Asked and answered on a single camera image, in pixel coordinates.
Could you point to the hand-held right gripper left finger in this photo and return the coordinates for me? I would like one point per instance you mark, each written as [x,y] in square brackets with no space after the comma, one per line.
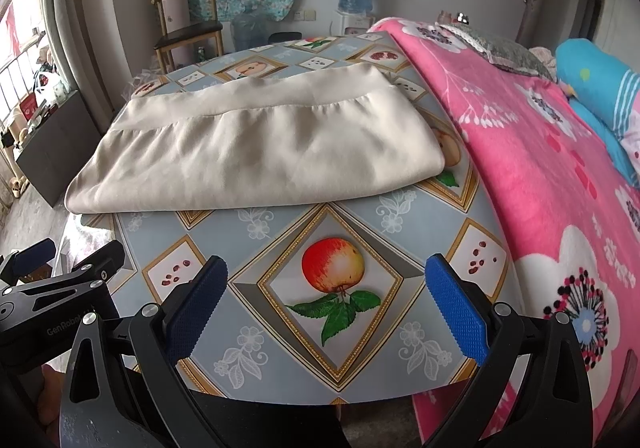
[197,313]

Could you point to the white water dispenser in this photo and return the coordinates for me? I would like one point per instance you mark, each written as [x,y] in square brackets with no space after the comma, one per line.
[352,23]

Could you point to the grey lace-trimmed cushion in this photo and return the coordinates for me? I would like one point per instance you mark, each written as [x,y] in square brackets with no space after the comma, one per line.
[505,50]

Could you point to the fruit-print tablecloth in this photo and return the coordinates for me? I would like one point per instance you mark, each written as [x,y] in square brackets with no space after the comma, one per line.
[280,238]

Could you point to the white printed plastic bag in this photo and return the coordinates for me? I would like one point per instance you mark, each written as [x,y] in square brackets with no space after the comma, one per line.
[47,84]

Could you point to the white wall socket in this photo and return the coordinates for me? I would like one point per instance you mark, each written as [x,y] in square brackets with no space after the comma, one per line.
[306,15]

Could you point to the blue pillow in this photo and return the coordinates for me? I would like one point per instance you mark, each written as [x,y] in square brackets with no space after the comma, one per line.
[595,88]

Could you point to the beige sandal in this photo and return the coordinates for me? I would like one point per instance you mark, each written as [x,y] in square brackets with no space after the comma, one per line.
[18,188]

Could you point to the beige jacket with black trim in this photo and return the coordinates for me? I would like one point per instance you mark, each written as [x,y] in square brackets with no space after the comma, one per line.
[250,153]

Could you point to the black cabinet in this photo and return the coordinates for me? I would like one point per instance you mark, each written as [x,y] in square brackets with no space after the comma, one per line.
[65,148]

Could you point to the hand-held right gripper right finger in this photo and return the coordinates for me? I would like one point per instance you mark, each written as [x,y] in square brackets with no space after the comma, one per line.
[457,313]

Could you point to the white carton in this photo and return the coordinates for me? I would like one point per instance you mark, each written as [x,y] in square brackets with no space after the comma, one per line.
[172,8]

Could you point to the pink flowered blanket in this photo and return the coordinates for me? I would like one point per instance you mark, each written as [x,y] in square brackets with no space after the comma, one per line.
[525,168]

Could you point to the grey curtain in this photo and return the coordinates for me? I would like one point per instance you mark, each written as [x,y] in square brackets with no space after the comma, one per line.
[90,18]

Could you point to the empty clear water jug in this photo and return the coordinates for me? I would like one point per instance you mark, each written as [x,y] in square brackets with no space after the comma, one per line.
[250,30]

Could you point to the red box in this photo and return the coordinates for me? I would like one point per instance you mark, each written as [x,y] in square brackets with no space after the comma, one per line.
[28,105]

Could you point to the wooden chair with dark seat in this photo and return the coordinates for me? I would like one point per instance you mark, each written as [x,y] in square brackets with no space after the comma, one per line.
[187,33]

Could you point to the pink hanging cloth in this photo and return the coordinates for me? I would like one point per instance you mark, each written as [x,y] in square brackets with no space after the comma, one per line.
[15,28]

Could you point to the metal window railing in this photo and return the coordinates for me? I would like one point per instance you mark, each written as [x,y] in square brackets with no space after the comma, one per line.
[20,88]

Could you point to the person's left hand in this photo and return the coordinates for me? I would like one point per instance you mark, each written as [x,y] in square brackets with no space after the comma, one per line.
[50,398]

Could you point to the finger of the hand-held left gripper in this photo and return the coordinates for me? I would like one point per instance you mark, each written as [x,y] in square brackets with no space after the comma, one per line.
[102,263]
[30,258]

